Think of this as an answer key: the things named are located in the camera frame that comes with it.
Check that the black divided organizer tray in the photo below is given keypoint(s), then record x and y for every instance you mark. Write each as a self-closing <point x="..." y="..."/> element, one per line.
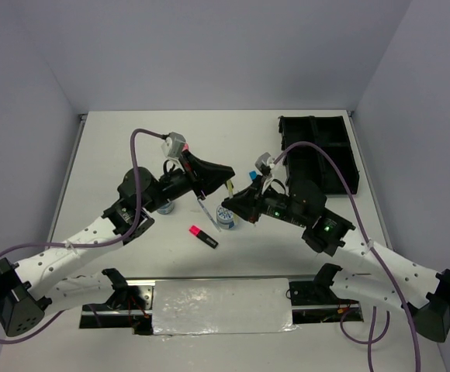
<point x="304" y="162"/>

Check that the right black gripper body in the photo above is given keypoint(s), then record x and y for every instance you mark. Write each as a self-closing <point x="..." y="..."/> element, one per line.
<point x="274" y="204"/>

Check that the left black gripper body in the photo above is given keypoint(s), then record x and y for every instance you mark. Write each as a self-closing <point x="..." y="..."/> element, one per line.
<point x="179" y="180"/>

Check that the left blue glitter jar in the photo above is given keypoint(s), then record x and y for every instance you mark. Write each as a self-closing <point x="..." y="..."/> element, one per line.
<point x="166" y="208"/>

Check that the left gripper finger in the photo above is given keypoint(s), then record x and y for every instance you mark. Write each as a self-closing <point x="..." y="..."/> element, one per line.
<point x="207" y="170"/>
<point x="209" y="183"/>

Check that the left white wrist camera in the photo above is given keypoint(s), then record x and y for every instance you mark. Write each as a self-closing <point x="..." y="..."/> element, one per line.
<point x="173" y="145"/>

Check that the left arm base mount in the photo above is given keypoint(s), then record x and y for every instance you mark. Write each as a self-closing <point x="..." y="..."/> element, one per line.
<point x="127" y="307"/>

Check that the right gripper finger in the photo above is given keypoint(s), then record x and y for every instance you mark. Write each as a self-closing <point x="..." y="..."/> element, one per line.
<point x="246" y="212"/>
<point x="248" y="198"/>

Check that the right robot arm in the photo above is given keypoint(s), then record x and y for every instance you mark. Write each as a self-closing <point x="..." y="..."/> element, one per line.
<point x="356" y="266"/>

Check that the yellow green pen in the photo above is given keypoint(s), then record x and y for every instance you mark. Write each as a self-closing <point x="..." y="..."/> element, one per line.
<point x="230" y="188"/>

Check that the blue glitter jar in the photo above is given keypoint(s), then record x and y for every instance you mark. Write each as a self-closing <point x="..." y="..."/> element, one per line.
<point x="225" y="218"/>
<point x="166" y="208"/>

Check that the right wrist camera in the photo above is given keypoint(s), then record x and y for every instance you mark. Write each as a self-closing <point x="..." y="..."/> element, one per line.
<point x="265" y="164"/>

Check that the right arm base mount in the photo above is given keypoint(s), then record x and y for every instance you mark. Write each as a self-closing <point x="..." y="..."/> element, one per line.
<point x="310" y="306"/>

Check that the blue highlighter marker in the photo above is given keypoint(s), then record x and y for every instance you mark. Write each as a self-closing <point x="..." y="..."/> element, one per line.
<point x="253" y="174"/>

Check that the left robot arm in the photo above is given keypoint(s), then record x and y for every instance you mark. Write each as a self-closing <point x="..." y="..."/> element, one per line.
<point x="50" y="282"/>

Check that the blue clear pen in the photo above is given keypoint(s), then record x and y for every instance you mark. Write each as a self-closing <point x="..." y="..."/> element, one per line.
<point x="208" y="215"/>

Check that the pink highlighter marker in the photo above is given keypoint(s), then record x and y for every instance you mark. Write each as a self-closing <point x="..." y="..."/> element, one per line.
<point x="203" y="236"/>

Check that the right blue glitter jar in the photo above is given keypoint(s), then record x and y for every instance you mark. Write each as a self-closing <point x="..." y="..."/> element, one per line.
<point x="225" y="218"/>

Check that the silver foil tape strip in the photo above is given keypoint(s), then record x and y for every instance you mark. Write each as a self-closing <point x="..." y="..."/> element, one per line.
<point x="232" y="306"/>

